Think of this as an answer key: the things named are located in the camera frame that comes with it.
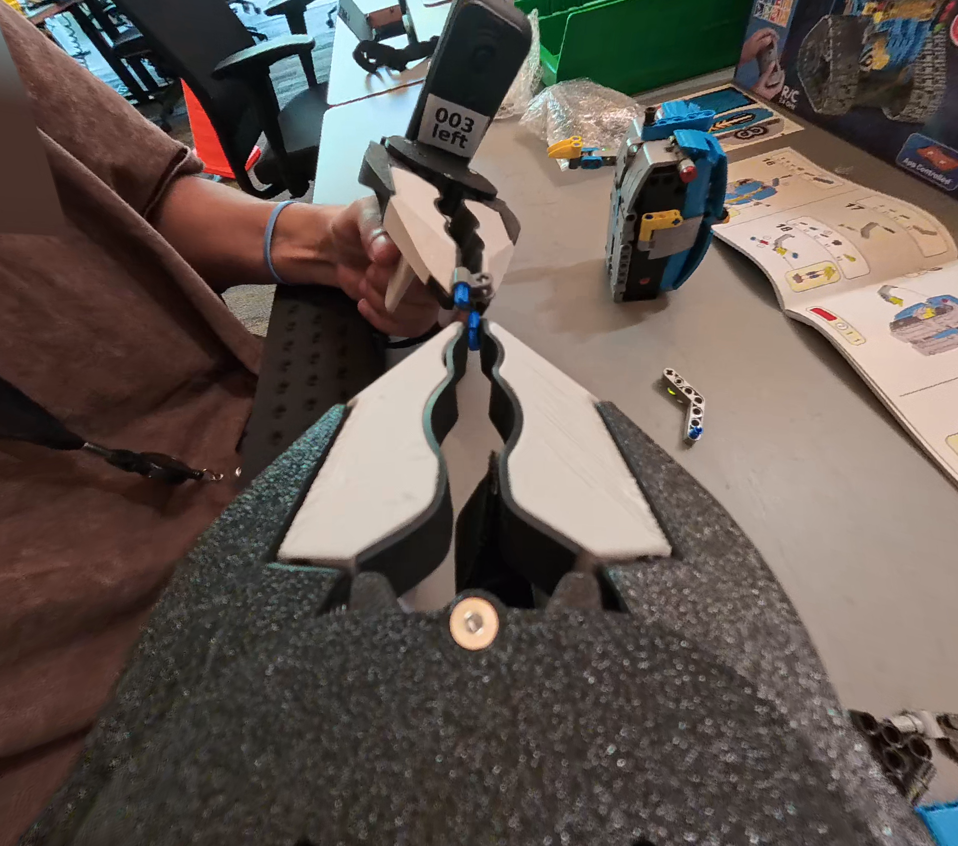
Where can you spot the person's left forearm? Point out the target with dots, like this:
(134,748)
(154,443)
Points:
(224,232)

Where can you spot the dark blue robot kit box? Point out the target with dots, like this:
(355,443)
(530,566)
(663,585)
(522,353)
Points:
(861,22)

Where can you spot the white side table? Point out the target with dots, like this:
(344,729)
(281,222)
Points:
(359,127)

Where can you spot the brown shirt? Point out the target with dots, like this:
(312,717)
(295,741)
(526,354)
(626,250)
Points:
(90,337)

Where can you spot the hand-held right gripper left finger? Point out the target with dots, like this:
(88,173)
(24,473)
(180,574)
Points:
(367,479)

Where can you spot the blue grey brick robot model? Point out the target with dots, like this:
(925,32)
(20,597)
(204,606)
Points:
(658,209)

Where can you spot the person's left hand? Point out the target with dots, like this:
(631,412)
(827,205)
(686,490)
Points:
(367,262)

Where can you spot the grey angled beam piece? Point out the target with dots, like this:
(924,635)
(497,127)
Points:
(685,397)

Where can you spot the green flat box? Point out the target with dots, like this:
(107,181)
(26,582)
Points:
(651,15)

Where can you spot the orange traffic cone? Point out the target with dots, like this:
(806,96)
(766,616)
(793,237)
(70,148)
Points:
(209,142)

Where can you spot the open instruction booklet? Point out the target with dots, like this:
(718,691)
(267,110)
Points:
(861,247)

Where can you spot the clear plastic bags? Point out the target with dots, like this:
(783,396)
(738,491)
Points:
(576,112)

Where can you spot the blue sticker sheet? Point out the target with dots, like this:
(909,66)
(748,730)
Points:
(748,120)

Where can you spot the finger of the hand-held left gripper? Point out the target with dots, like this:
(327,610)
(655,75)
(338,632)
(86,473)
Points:
(419,224)
(494,243)

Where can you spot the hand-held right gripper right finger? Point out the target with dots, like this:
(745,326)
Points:
(576,479)

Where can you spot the grey desk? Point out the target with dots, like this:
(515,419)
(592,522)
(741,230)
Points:
(786,524)

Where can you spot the blue wristband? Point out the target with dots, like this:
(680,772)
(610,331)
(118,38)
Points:
(277,239)

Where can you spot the black armrest office chair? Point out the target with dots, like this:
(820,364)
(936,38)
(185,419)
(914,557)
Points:
(187,22)

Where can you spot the pile of small brick pieces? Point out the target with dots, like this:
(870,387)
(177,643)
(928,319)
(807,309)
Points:
(898,749)

